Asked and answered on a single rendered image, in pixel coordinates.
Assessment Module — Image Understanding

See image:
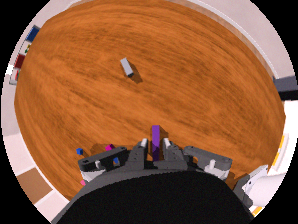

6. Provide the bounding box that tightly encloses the purple rod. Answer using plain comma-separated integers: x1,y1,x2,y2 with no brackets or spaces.
152,125,159,161

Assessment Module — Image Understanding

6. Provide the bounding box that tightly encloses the small magenta block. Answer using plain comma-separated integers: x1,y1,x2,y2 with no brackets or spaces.
105,144,114,151

